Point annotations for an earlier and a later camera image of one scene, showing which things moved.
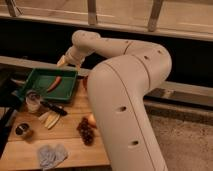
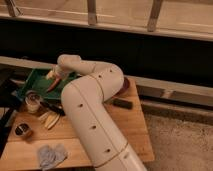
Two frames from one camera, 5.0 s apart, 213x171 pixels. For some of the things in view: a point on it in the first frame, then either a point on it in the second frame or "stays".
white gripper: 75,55 -> 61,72
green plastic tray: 42,79 stays
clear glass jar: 33,101 stays
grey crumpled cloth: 50,156 stays
